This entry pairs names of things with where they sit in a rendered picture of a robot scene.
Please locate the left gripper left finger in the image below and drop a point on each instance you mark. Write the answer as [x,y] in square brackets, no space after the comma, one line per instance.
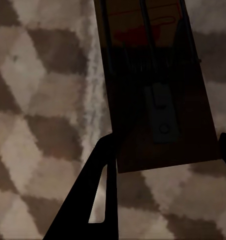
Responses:
[71,221]

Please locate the mousetrap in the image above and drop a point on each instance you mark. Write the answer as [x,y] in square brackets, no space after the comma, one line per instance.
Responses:
[158,104]

